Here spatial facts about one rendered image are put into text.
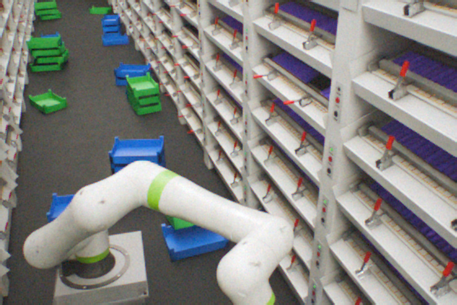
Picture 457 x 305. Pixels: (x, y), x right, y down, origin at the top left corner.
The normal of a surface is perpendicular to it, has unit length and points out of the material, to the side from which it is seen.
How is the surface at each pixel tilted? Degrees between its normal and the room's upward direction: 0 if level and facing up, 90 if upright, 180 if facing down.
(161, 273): 0
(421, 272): 21
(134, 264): 5
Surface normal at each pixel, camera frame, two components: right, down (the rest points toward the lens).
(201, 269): 0.00, -0.86
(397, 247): -0.33, -0.74
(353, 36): -0.93, 0.18
